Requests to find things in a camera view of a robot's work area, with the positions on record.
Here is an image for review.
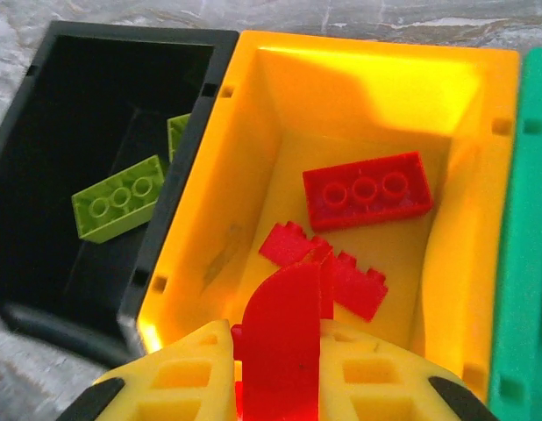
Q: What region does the red lego brick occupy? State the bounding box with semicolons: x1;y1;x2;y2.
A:
302;151;433;232
258;221;389;324

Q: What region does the black plastic bin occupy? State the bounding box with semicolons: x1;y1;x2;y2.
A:
0;20;240;369

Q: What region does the yellow plastic bin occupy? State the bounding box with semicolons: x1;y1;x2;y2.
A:
137;29;522;403

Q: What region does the lime green lego brick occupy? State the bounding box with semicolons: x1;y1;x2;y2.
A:
166;112;192;163
71;153;165;245

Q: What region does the red curved lego piece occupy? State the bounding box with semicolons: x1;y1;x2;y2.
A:
230;247;336;421

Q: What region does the green plastic bin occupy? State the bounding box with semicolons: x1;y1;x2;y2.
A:
488;46;542;421

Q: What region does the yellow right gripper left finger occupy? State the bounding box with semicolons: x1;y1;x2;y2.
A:
55;318;244;421

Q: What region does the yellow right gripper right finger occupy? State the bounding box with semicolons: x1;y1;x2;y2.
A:
318;318;500;421

